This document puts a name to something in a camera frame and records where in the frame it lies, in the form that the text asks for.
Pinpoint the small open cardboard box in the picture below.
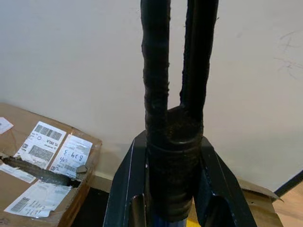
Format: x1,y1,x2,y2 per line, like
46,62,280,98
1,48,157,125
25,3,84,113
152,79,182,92
234,176,285,227

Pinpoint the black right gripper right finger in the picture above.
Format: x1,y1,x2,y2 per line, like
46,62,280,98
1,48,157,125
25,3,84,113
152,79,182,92
194,136,253,227

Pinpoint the blue long-handled dustpan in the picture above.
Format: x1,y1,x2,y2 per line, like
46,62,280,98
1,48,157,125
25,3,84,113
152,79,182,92
139,0,219,227

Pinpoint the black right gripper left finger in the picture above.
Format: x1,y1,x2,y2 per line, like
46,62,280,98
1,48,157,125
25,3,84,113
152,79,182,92
106,131,149,227

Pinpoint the sealed cardboard box with labels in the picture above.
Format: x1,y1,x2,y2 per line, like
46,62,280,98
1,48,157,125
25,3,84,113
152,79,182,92
0,103,103,227

